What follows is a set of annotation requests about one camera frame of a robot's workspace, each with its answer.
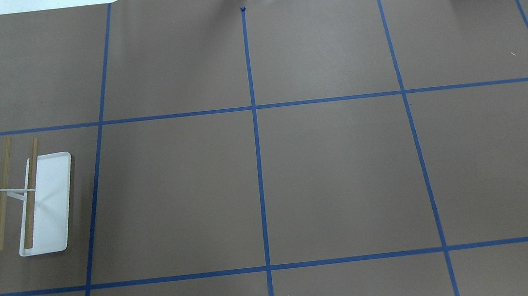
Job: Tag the white rack bracket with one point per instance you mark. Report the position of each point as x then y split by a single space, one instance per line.
20 194

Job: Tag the wooden rack bar near tray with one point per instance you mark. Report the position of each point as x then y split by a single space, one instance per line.
30 201

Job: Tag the wooden rack bar outer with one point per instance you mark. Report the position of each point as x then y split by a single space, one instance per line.
4 179

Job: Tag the white rack base tray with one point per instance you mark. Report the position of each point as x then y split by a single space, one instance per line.
52 200

